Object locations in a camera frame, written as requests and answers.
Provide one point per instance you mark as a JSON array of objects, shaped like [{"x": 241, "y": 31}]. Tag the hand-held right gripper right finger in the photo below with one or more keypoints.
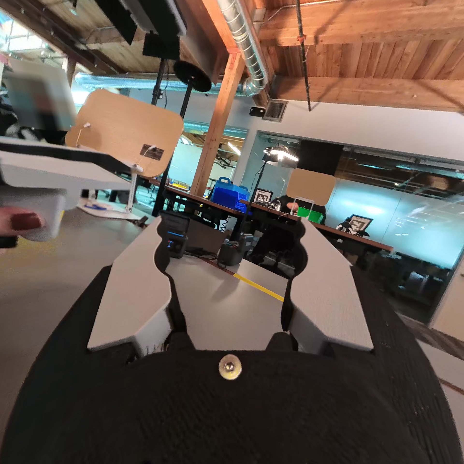
[{"x": 326, "y": 297}]

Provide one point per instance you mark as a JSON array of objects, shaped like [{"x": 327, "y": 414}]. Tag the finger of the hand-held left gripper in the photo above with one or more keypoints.
[{"x": 54, "y": 174}]

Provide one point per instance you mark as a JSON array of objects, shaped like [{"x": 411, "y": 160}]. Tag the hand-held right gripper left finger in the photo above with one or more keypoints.
[{"x": 130, "y": 290}]

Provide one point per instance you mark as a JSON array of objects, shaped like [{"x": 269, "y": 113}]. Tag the small blue object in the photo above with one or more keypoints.
[{"x": 96, "y": 207}]

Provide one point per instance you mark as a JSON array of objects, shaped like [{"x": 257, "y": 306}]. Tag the person's left hand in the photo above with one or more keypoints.
[{"x": 14, "y": 221}]

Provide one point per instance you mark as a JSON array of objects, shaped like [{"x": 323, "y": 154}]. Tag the wooden desk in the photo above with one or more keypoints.
[
  {"x": 203, "y": 203},
  {"x": 362, "y": 243}
]

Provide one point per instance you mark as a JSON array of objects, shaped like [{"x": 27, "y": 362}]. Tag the yellow tape strip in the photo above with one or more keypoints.
[{"x": 259, "y": 287}]

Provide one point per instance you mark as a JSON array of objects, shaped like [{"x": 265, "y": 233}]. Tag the small black label printer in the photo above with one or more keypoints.
[{"x": 176, "y": 235}]

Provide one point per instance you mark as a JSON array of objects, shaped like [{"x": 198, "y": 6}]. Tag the black and white marker sign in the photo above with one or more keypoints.
[
  {"x": 357, "y": 224},
  {"x": 263, "y": 196}
]

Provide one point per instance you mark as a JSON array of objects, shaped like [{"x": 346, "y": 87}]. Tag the large wooden board stand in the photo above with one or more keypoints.
[{"x": 123, "y": 127}]

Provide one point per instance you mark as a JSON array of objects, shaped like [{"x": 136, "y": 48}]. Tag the green bin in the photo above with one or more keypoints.
[{"x": 311, "y": 214}]

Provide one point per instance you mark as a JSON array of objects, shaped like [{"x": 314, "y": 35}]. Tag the plain black charger box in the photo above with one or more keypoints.
[{"x": 230, "y": 255}]

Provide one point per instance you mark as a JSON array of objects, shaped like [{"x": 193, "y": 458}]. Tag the blue storage case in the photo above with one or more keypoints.
[{"x": 226, "y": 195}]

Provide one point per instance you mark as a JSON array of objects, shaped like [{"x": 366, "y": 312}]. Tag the black stand pole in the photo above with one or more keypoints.
[
  {"x": 161, "y": 90},
  {"x": 186, "y": 108}
]

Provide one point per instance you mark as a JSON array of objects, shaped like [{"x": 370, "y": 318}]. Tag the black square panel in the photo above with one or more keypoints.
[{"x": 319, "y": 156}]

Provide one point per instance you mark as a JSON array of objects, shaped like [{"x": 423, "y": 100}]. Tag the studio light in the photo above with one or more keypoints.
[{"x": 281, "y": 154}]

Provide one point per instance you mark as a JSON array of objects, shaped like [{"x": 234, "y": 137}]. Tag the black box on stand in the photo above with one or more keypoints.
[{"x": 161, "y": 45}]

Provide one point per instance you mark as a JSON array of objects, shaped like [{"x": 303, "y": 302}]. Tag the black round disc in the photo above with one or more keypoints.
[{"x": 192, "y": 76}]

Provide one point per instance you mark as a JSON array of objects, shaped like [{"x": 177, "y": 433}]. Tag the black overhead rig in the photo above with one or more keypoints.
[{"x": 156, "y": 14}]

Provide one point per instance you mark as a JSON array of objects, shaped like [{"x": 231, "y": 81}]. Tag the black hanging rod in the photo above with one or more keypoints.
[{"x": 304, "y": 54}]

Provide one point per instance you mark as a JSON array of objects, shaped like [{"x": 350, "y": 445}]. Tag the plain wooden post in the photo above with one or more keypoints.
[{"x": 217, "y": 127}]

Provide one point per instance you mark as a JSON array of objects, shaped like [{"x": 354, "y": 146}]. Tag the wall vent grille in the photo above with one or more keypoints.
[{"x": 275, "y": 110}]

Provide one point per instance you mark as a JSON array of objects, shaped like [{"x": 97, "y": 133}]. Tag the black wall speaker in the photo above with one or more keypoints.
[{"x": 256, "y": 111}]

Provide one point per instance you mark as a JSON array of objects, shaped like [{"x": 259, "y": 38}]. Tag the silver duct pipe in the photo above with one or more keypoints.
[{"x": 246, "y": 43}]

